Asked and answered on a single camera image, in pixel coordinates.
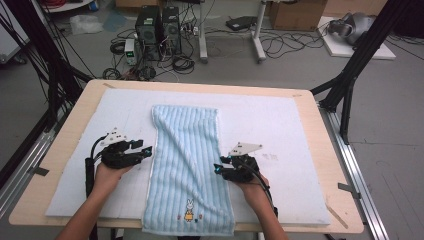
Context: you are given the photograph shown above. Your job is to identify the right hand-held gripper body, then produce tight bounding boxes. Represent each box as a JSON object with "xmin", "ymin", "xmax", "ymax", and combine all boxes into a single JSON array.
[{"xmin": 223, "ymin": 142, "xmax": 263, "ymax": 184}]

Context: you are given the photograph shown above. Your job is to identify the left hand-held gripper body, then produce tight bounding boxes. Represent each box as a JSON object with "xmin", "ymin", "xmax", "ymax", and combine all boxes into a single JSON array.
[{"xmin": 99, "ymin": 127, "xmax": 145, "ymax": 170}]

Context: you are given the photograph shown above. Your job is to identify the light blue striped towel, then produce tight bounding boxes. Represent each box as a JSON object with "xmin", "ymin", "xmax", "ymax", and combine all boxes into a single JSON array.
[{"xmin": 141, "ymin": 104, "xmax": 236, "ymax": 237}]

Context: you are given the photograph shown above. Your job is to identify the person's left hand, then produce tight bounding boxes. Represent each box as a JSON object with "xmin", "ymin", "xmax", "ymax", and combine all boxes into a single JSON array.
[{"xmin": 94, "ymin": 161, "xmax": 134, "ymax": 198}]

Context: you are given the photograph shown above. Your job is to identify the person's right hand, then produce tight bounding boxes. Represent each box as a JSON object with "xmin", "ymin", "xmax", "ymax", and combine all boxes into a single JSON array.
[{"xmin": 234, "ymin": 173, "xmax": 272, "ymax": 214}]

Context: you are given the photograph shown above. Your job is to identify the grey tape piece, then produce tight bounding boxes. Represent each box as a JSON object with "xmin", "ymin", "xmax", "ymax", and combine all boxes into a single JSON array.
[
  {"xmin": 28, "ymin": 166, "xmax": 50, "ymax": 177},
  {"xmin": 337, "ymin": 182, "xmax": 362, "ymax": 200}
]

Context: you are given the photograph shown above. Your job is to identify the white power supply unit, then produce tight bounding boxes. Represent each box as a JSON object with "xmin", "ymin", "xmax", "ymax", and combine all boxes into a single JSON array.
[{"xmin": 124, "ymin": 38, "xmax": 138, "ymax": 66}]

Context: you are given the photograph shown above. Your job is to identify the black metal stand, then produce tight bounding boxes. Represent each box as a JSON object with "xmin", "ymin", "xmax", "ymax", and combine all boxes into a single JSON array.
[
  {"xmin": 311, "ymin": 0, "xmax": 414, "ymax": 145},
  {"xmin": 0, "ymin": 0, "xmax": 95, "ymax": 189}
]

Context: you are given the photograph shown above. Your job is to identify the black computer tower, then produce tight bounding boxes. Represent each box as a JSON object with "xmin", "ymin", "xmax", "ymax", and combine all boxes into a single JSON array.
[
  {"xmin": 162, "ymin": 5, "xmax": 183, "ymax": 56},
  {"xmin": 134, "ymin": 4, "xmax": 164, "ymax": 62}
]

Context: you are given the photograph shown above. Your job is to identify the desk with white legs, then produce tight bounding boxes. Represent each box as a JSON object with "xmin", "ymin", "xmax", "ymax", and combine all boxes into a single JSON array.
[{"xmin": 198, "ymin": 0, "xmax": 268, "ymax": 64}]

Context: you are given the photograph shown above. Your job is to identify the clear plastic bag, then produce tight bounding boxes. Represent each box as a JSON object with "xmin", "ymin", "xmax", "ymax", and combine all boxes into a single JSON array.
[{"xmin": 69, "ymin": 13, "xmax": 105, "ymax": 36}]

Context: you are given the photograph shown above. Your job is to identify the flat black device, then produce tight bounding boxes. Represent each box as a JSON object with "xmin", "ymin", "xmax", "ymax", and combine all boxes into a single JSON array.
[{"xmin": 225, "ymin": 15, "xmax": 258, "ymax": 32}]

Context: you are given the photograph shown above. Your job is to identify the brown cardboard box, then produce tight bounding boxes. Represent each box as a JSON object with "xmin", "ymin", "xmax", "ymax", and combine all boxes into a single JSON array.
[{"xmin": 269, "ymin": 0, "xmax": 329, "ymax": 32}]

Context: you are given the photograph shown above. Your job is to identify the grey headset device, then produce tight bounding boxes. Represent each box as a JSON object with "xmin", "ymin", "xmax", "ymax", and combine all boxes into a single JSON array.
[{"xmin": 328, "ymin": 12, "xmax": 376, "ymax": 46}]

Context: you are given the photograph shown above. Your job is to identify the white floor board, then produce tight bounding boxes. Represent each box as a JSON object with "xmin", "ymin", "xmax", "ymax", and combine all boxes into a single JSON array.
[{"xmin": 318, "ymin": 15, "xmax": 398, "ymax": 61}]

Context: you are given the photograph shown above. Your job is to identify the right hand-held gripper black cable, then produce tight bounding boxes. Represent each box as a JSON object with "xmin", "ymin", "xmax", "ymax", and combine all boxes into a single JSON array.
[{"xmin": 244, "ymin": 159, "xmax": 280, "ymax": 218}]

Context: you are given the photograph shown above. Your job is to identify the hand-held gripper black cable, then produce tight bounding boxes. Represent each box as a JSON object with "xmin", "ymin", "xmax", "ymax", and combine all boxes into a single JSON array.
[
  {"xmin": 84, "ymin": 134, "xmax": 108, "ymax": 240},
  {"xmin": 244, "ymin": 159, "xmax": 280, "ymax": 218}
]

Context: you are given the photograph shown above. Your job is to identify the left hand-held gripper black cable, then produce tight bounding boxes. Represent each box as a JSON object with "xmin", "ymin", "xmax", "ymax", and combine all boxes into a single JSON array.
[{"xmin": 84, "ymin": 134, "xmax": 108, "ymax": 240}]

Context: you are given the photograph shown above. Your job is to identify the bundle of black floor cables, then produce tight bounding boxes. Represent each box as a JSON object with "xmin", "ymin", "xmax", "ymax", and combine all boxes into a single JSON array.
[{"xmin": 101, "ymin": 28, "xmax": 332, "ymax": 83}]

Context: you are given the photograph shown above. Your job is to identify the aluminium rail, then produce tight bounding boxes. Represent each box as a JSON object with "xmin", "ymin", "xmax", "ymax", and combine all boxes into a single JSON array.
[
  {"xmin": 0, "ymin": 128, "xmax": 57, "ymax": 218},
  {"xmin": 319, "ymin": 106, "xmax": 390, "ymax": 240}
]

